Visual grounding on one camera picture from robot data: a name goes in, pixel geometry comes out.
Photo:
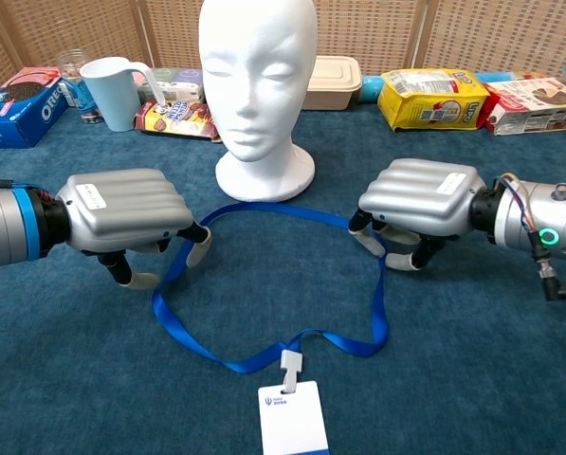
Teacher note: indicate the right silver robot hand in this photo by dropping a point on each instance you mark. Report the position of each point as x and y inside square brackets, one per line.
[420, 194]

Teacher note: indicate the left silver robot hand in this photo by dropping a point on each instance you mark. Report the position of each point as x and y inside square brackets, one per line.
[126, 204]

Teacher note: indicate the yellow Lipo snack bag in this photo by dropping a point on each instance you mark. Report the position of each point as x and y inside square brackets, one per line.
[429, 99]

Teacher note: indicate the brown chocolate cookie box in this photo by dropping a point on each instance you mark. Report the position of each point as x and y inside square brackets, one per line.
[183, 121]

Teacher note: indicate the pale blue plastic pitcher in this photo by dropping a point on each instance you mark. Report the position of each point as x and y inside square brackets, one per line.
[114, 95]

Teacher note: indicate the pastel tissue multipack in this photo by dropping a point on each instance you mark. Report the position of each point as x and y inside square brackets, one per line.
[178, 87]

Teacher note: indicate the blue Oreo cookie box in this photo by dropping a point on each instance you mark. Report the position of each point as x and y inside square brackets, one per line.
[17, 118]

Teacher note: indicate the red white biscuit box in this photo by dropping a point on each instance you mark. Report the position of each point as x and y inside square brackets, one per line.
[534, 111]

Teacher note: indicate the clear snack jar blue label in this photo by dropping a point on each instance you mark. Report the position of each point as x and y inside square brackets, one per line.
[74, 71]

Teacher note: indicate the beige lidded lunch box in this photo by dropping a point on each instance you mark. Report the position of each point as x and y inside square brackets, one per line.
[332, 80]

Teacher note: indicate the white foam mannequin head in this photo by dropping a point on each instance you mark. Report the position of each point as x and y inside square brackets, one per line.
[256, 95]

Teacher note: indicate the woven folding screen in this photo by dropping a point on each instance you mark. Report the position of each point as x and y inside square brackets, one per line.
[377, 28]

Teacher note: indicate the teal table cloth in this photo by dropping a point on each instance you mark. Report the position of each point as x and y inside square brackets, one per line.
[74, 369]

